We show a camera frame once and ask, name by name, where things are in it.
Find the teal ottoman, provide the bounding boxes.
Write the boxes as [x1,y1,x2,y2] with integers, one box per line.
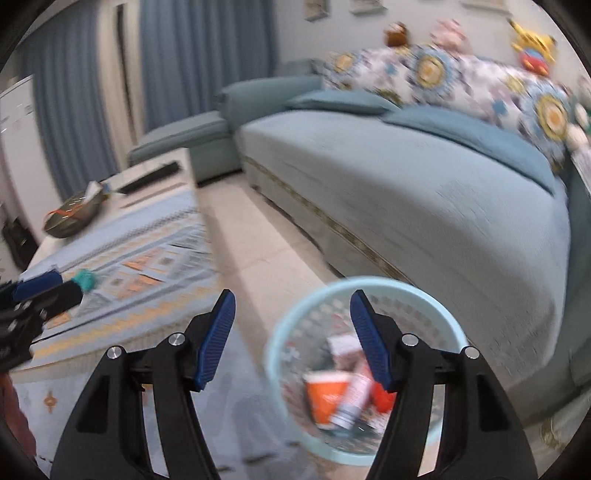
[128,111,242,184]

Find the blue cushion right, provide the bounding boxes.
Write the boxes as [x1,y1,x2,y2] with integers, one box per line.
[382,105,555,195]

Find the white air conditioner tower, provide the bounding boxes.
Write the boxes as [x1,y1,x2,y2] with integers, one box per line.
[1,76,59,243]

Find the blue cushion left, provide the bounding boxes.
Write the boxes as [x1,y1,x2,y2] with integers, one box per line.
[284,90,399,116]

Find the pink white yogurt bottle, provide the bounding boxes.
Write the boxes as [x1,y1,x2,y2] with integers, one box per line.
[331,370,373,430]

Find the teal tape dispenser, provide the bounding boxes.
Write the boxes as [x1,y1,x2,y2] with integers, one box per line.
[71,269,98,294]

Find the white teddy bear green shirt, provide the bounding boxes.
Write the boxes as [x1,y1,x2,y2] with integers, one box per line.
[565,76,591,153]

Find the teal sofa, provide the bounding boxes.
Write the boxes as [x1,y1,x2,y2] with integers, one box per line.
[216,76,590,422]

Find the blue cushion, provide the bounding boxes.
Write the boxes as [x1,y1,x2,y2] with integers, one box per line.
[284,90,399,116]
[382,105,555,195]

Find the red plastic bag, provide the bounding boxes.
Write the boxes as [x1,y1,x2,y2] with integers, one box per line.
[370,381,397,414]

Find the black guitar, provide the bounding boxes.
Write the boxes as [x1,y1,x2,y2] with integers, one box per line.
[2,218,39,271]

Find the yellow pikachu plush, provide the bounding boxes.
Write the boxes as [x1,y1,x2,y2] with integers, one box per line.
[508,18,556,78]

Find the pink pig plush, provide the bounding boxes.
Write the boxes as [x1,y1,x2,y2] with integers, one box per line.
[431,19,467,52]

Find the brown monkey plush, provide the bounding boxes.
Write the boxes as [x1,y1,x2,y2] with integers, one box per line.
[384,22,409,48]

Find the floral long pillow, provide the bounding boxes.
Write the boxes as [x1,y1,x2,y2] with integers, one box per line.
[322,45,572,168]

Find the light blue trash basket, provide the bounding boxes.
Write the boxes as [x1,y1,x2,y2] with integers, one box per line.
[264,276,468,467]

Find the square framed picture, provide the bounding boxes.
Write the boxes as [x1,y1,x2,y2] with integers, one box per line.
[349,0,386,16]

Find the orange paper cup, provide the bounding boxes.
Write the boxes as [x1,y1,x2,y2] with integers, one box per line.
[303,370,353,430]

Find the blue curtain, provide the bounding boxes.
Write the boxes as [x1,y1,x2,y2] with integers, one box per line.
[17,1,276,196]

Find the tall framed picture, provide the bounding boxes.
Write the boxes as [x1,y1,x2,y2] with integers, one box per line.
[304,0,329,22]

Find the dark oval tray bowl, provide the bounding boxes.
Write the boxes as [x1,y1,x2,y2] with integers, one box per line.
[43,189,106,239]

